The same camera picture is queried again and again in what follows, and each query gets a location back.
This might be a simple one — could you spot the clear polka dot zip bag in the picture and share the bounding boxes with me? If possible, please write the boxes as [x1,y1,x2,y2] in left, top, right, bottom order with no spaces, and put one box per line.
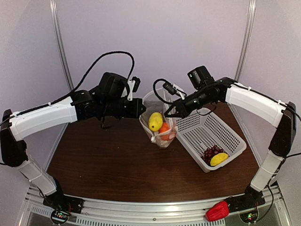
[139,88,176,149]

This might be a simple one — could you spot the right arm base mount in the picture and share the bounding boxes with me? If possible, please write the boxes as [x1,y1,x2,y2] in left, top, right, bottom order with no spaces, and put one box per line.
[225,192,266,224]

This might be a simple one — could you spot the orange toy pumpkin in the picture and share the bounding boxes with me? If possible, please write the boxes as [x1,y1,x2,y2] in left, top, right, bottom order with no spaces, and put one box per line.
[158,122,171,141]

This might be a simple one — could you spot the right aluminium frame post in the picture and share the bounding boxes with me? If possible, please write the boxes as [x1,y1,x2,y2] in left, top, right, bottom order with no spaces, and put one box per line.
[235,0,256,81]

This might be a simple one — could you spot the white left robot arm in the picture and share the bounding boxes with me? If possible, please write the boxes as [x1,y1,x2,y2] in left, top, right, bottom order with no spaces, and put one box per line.
[0,73,146,209]

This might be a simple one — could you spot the left aluminium frame post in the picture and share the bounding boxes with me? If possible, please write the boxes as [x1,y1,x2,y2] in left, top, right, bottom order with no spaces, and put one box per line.
[49,0,74,91]

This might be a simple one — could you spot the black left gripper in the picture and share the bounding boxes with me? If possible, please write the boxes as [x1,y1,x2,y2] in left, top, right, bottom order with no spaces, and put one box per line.
[101,97,146,118]

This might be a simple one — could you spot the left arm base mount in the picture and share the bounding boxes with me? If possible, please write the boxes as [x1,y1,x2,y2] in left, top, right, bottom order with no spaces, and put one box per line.
[43,195,84,225]

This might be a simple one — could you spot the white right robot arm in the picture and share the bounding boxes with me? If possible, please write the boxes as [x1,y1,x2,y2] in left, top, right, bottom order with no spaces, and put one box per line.
[164,66,298,208]

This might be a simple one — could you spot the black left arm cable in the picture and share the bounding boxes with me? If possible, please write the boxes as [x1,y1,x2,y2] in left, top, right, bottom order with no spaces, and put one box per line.
[0,51,135,165]

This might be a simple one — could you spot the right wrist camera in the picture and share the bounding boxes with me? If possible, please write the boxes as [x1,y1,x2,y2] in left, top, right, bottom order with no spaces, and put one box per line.
[163,81,187,100]

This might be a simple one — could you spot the dark red toy grapes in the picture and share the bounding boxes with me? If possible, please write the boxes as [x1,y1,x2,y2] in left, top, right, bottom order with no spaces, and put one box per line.
[201,145,224,165]

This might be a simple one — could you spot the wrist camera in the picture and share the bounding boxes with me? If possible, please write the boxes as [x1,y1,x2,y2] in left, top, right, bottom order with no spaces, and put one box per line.
[163,81,187,100]
[121,76,141,101]

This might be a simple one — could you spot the front aluminium rail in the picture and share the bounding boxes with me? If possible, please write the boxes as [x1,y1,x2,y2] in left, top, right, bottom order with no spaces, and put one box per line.
[17,181,293,226]

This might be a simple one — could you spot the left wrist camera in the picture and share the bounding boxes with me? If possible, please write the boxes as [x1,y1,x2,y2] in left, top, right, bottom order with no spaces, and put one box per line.
[121,76,141,101]

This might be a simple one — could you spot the white perforated plastic basket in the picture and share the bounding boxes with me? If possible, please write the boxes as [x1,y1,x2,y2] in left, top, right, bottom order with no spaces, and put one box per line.
[176,108,247,173]

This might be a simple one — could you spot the red toy bell pepper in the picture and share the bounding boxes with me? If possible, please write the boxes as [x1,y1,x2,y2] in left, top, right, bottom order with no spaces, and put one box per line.
[205,201,230,222]

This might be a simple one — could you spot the aluminium frame post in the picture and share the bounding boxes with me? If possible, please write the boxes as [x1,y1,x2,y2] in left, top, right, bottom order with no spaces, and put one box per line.
[49,0,74,91]
[235,0,256,81]

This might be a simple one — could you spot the yellow toy mango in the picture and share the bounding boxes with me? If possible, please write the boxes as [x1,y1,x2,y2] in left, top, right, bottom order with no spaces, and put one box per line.
[210,153,229,167]

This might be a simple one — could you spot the white toy cauliflower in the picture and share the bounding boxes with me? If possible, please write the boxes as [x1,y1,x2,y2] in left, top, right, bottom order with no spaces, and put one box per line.
[156,137,174,149]

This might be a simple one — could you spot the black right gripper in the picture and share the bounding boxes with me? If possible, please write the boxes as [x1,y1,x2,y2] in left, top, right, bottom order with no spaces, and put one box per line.
[165,87,215,118]

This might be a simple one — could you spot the yellow toy lemon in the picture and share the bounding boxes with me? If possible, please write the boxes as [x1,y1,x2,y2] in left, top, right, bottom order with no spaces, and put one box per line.
[149,112,163,132]

